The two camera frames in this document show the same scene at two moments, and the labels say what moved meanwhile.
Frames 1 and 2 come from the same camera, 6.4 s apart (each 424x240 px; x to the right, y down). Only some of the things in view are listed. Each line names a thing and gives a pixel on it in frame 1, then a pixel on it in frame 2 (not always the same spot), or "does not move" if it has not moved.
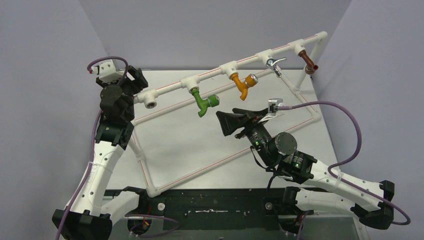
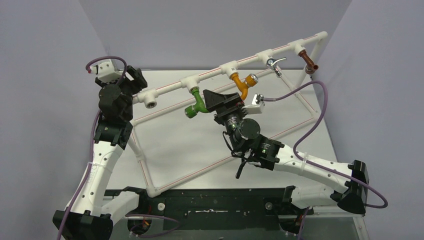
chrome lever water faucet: [271, 62] does not move
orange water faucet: [251, 80] does not move
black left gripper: [139, 83] does not move
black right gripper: [245, 125] to [225, 105]
